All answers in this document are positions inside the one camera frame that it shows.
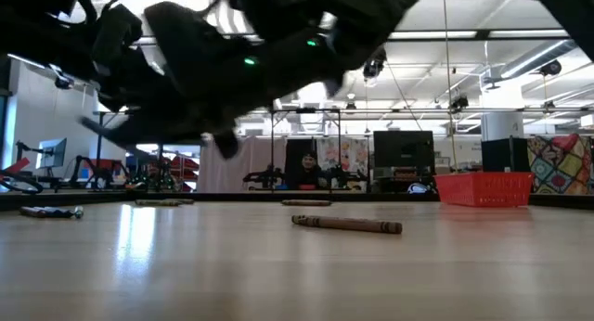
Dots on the large black monitor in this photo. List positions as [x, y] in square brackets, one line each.
[404, 149]

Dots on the black ceiling spot camera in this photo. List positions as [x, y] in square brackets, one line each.
[551, 68]
[64, 82]
[458, 103]

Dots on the black partition panel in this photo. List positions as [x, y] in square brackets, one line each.
[293, 154]

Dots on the red storage bins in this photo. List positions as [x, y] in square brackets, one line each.
[185, 165]

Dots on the floral curtain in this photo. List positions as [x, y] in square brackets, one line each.
[355, 154]

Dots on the person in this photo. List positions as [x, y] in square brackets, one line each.
[310, 172]

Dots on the blue crayon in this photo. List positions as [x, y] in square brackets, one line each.
[55, 213]
[79, 212]

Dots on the pink curtain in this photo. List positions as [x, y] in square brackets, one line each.
[260, 168]

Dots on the green crayon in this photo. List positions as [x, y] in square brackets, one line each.
[188, 201]

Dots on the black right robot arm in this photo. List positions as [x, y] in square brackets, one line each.
[352, 24]

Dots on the brown crayon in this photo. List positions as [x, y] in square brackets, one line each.
[306, 202]
[348, 224]
[155, 202]

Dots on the small monitor on arm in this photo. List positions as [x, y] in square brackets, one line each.
[53, 153]

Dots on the black background robot arm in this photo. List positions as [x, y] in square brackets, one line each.
[264, 177]

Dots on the black hanging ceiling camera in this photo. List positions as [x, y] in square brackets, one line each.
[373, 69]

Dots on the white round column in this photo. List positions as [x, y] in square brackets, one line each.
[502, 125]

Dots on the black table edge frame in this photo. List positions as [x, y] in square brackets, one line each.
[232, 197]

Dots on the black cabinet box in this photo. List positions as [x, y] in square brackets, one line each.
[505, 155]

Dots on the colourful patchwork quilt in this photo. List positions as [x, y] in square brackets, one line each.
[561, 165]

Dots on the red plastic basket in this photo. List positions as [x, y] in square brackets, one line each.
[482, 191]

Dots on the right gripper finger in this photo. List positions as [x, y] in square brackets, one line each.
[134, 136]

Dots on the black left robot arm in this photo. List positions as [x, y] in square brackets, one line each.
[37, 33]

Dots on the black metal frame stand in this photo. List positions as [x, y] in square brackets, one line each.
[272, 149]

